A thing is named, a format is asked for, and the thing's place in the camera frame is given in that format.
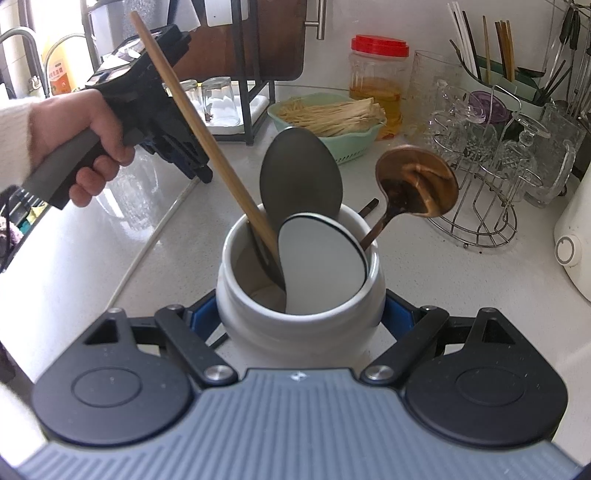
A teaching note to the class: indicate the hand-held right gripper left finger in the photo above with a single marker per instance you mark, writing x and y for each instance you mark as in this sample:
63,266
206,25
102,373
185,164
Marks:
203,321

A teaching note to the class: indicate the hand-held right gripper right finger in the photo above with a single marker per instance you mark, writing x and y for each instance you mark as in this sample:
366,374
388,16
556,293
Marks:
396,316

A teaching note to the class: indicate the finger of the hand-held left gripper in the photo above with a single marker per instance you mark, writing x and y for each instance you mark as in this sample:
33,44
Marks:
161,152
191,159

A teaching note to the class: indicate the wooden chopstick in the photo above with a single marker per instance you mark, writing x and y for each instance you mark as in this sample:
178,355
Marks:
203,138

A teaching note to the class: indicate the white ceramic spoon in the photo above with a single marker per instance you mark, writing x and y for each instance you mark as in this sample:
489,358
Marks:
323,263

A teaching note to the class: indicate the white ceramic jar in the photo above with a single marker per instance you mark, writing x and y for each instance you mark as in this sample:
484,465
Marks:
295,332

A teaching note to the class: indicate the steel spoon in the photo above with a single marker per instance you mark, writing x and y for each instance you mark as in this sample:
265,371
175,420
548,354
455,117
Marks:
300,175

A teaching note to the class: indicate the copper spoon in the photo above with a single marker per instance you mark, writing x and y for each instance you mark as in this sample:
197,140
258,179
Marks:
415,180

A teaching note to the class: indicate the person's left forearm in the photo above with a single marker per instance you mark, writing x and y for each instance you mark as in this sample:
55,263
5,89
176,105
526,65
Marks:
14,138

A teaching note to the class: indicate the hanging kitchen utensils set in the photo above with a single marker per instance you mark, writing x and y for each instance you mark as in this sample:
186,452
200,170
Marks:
568,46

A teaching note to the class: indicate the person's left hand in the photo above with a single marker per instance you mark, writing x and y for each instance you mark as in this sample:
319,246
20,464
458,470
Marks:
69,117

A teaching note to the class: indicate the clear drinking glass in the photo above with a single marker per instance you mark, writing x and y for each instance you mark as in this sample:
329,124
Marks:
187,92
220,101

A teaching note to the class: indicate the yellow detergent bottle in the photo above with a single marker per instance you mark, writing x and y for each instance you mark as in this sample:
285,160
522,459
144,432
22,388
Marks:
57,48

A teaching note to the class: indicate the black metal dish rack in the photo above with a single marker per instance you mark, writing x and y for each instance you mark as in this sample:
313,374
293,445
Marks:
242,69

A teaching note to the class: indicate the white plastic board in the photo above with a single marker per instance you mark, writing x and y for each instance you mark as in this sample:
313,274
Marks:
217,11

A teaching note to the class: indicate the steel faucet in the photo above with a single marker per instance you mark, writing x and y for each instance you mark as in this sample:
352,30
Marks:
23,37

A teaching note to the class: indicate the brown wooden cutting board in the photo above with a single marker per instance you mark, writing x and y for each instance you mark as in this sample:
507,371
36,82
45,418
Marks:
277,41

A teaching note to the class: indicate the bundle of thin wooden sticks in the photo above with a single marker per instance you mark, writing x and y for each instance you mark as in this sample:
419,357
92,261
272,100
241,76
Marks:
332,117

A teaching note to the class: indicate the black sink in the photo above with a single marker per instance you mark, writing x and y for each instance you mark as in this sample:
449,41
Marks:
14,217

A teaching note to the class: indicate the green plastic basket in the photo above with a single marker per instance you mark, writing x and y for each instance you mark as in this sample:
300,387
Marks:
355,145

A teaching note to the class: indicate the white electric cooker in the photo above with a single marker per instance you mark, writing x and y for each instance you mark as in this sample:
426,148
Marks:
572,249

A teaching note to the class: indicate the glass goblet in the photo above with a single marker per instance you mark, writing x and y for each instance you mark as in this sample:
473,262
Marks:
457,124
526,138

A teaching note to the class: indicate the plastic jar with red lid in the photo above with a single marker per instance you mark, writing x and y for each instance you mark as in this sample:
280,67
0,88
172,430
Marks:
378,83

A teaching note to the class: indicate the small purple cup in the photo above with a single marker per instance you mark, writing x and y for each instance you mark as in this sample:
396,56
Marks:
485,108

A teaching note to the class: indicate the clear glass mug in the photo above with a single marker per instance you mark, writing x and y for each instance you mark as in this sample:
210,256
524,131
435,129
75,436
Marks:
554,152

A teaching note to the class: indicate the green utensil holder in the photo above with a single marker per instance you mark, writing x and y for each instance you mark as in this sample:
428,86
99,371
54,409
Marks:
521,97

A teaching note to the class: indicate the bunch of assorted chopsticks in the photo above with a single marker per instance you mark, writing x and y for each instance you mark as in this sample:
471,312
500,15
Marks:
485,46

